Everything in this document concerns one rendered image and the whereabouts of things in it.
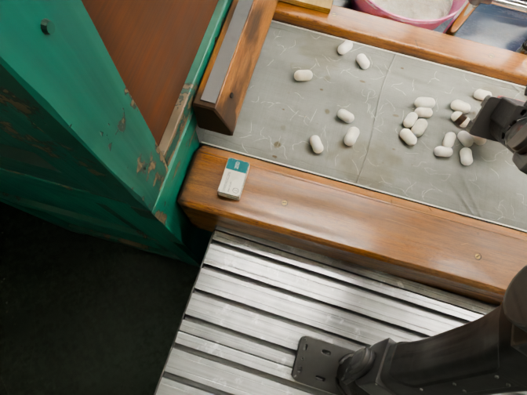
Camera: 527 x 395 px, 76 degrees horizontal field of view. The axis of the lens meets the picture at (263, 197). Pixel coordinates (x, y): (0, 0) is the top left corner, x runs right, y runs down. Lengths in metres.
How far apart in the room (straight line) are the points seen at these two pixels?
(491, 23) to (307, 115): 0.56
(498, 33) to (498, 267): 0.59
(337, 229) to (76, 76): 0.41
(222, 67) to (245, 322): 0.41
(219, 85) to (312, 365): 0.46
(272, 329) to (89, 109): 0.45
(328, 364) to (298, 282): 0.14
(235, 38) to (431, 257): 0.45
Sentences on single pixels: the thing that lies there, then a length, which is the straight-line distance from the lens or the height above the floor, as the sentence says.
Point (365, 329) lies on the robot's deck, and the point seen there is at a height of 0.67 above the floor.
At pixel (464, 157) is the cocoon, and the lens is 0.69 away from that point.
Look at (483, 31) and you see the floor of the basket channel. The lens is 1.01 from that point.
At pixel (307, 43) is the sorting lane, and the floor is 0.74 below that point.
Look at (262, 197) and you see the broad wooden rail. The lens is 0.54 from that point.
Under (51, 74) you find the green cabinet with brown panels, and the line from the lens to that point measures 0.25.
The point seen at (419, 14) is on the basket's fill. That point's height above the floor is 0.73.
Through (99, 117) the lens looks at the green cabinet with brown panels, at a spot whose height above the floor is 1.04.
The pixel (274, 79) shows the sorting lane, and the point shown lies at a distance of 0.67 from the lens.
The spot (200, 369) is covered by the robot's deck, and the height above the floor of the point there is 0.67.
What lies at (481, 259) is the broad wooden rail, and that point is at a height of 0.76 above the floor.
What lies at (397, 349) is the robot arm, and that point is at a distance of 0.48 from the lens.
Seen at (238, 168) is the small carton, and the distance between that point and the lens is 0.53.
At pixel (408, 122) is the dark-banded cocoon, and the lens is 0.67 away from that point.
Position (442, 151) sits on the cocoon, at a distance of 0.67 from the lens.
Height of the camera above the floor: 1.27
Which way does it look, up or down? 72 degrees down
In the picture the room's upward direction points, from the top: 11 degrees clockwise
